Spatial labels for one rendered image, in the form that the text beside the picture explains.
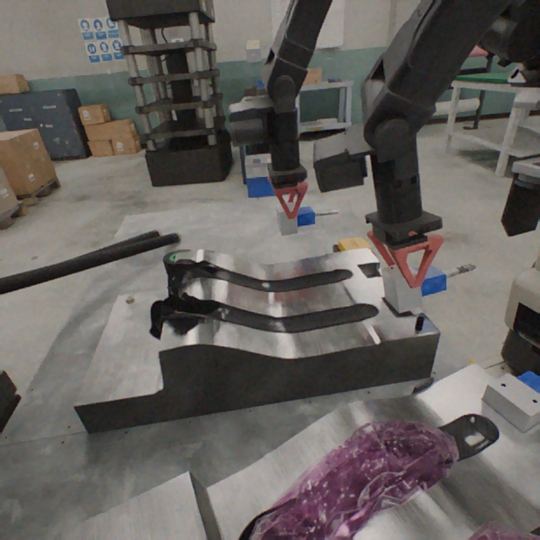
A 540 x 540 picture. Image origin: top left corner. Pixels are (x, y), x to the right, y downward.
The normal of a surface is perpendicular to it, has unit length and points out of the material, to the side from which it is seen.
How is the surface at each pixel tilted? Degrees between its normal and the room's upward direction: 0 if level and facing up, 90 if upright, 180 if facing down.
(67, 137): 90
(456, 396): 0
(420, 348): 90
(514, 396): 0
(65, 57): 90
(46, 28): 90
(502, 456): 0
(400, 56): 70
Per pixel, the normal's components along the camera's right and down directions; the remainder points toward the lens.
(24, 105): -0.02, 0.52
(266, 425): -0.08, -0.85
